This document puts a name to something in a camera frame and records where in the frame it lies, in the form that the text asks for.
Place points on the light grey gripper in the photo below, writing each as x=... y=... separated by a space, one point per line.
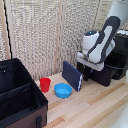
x=93 y=63

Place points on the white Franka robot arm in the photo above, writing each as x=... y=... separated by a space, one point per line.
x=100 y=40

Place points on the dark blue flat box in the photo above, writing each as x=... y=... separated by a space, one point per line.
x=71 y=74

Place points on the blue plastic bowl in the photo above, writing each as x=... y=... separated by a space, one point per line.
x=62 y=90

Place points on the red plastic cup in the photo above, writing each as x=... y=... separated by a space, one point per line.
x=45 y=84

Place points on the woven bamboo screen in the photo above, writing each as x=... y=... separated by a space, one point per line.
x=36 y=33

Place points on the black fabric storage box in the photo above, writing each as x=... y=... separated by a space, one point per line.
x=18 y=96

